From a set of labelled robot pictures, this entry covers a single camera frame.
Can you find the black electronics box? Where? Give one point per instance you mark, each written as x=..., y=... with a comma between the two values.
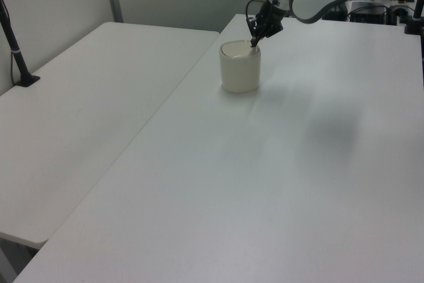
x=367, y=13

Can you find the cream plastic trash bin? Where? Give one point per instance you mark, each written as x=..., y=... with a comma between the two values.
x=240, y=74

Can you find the white side table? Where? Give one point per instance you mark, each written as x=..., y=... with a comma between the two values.
x=83, y=114

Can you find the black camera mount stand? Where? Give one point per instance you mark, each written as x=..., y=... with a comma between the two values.
x=416, y=8
x=15, y=49

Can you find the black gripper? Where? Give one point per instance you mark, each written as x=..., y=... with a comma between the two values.
x=270, y=19

